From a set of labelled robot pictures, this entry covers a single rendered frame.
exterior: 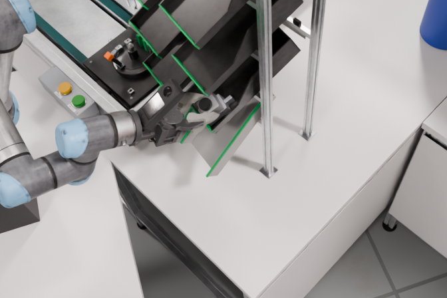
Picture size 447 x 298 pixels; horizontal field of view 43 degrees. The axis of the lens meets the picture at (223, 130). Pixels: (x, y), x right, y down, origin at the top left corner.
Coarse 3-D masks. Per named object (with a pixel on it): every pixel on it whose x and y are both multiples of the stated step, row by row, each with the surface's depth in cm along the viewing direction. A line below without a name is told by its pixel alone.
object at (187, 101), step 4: (188, 92) 130; (192, 92) 131; (184, 96) 129; (188, 96) 129; (192, 96) 130; (196, 96) 130; (200, 96) 131; (180, 100) 128; (184, 100) 128; (188, 100) 129; (192, 100) 130; (196, 100) 131; (180, 104) 128; (184, 104) 128; (188, 104) 133; (180, 108) 132; (184, 108) 133
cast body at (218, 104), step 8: (208, 96) 130; (216, 96) 132; (232, 96) 134; (200, 104) 130; (208, 104) 129; (216, 104) 129; (224, 104) 132; (200, 112) 134; (208, 112) 129; (224, 112) 133; (216, 120) 134
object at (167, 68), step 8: (184, 40) 143; (176, 48) 144; (152, 56) 144; (168, 56) 144; (144, 64) 144; (152, 64) 146; (160, 64) 144; (168, 64) 143; (176, 64) 142; (152, 72) 144; (160, 72) 144; (168, 72) 143; (176, 72) 142; (184, 72) 141; (160, 80) 143; (184, 80) 138
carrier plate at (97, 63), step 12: (120, 36) 181; (132, 36) 180; (108, 48) 179; (96, 60) 177; (96, 72) 174; (108, 72) 174; (108, 84) 171; (120, 84) 171; (132, 84) 171; (144, 84) 170; (156, 84) 170; (120, 96) 169; (132, 96) 168; (144, 96) 169
